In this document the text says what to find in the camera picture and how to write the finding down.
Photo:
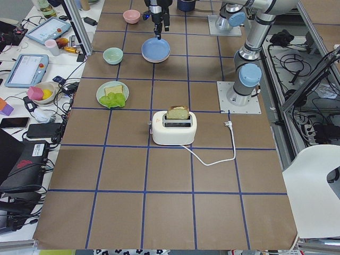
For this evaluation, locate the far teach pendant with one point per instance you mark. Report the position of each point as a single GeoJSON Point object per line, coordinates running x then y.
{"type": "Point", "coordinates": [52, 28]}

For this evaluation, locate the blue plate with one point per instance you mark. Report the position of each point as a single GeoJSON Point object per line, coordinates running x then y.
{"type": "Point", "coordinates": [155, 49]}

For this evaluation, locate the near teach pendant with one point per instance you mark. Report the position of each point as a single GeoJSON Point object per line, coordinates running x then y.
{"type": "Point", "coordinates": [27, 71]}

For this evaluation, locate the teach pendant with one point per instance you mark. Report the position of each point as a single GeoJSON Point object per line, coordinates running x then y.
{"type": "Point", "coordinates": [27, 71]}
{"type": "Point", "coordinates": [52, 28]}

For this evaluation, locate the pink bowl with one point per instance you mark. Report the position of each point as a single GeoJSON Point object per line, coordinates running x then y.
{"type": "Point", "coordinates": [131, 16]}

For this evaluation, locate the black smartphone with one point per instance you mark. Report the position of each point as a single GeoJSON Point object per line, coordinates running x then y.
{"type": "Point", "coordinates": [14, 122]}

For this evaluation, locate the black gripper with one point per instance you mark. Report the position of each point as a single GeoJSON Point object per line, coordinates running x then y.
{"type": "Point", "coordinates": [156, 15]}

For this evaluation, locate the dark blue saucepan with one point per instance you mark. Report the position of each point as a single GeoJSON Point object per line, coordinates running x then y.
{"type": "Point", "coordinates": [186, 5]}

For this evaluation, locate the white chair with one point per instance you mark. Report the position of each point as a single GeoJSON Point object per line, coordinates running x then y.
{"type": "Point", "coordinates": [314, 204]}

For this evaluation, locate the bread slice on plate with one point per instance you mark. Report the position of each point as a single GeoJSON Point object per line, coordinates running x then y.
{"type": "Point", "coordinates": [115, 89]}

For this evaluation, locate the aluminium frame post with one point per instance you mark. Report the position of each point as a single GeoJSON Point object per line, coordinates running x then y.
{"type": "Point", "coordinates": [78, 26]}

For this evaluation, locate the white fruit bowl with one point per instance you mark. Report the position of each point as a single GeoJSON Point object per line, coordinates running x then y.
{"type": "Point", "coordinates": [43, 93]}

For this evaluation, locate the bread slice in toaster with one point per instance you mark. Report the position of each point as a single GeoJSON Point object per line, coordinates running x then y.
{"type": "Point", "coordinates": [177, 113]}

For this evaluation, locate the black power adapter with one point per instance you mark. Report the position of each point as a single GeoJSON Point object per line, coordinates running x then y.
{"type": "Point", "coordinates": [90, 21]}

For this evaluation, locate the green plate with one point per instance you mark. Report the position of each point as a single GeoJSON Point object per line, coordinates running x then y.
{"type": "Point", "coordinates": [101, 90]}

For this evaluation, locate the pink plate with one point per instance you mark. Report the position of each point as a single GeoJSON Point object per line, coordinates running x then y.
{"type": "Point", "coordinates": [155, 60]}

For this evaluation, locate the pink cup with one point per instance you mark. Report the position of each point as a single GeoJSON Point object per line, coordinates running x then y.
{"type": "Point", "coordinates": [52, 46]}

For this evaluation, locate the purple toy block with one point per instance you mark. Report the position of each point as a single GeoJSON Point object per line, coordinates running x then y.
{"type": "Point", "coordinates": [5, 108]}

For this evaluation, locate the green bowl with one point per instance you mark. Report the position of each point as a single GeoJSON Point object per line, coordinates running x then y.
{"type": "Point", "coordinates": [113, 55]}

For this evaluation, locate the green lettuce leaf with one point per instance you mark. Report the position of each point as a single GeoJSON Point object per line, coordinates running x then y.
{"type": "Point", "coordinates": [113, 100]}

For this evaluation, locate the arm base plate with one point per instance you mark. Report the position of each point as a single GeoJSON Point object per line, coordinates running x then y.
{"type": "Point", "coordinates": [231, 102]}
{"type": "Point", "coordinates": [219, 26]}

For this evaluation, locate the white toaster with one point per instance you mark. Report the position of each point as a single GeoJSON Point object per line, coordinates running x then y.
{"type": "Point", "coordinates": [173, 132]}

